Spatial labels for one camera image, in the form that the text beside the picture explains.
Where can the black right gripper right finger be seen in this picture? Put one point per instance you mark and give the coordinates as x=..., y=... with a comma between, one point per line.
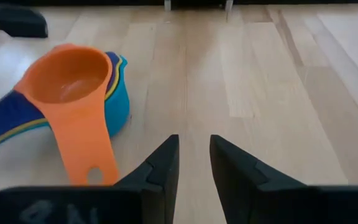
x=275, y=202

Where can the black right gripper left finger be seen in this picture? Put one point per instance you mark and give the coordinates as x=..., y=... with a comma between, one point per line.
x=73, y=205

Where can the orange plastic measuring cup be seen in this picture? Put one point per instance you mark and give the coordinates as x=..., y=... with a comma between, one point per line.
x=79, y=130

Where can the navy blue plastic measuring cup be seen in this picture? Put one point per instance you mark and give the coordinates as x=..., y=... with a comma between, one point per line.
x=8, y=112

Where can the teal plastic measuring cup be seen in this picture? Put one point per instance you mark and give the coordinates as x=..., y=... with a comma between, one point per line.
x=118, y=109

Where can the black aluminium table frame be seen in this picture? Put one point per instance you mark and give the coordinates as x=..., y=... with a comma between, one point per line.
x=259, y=2

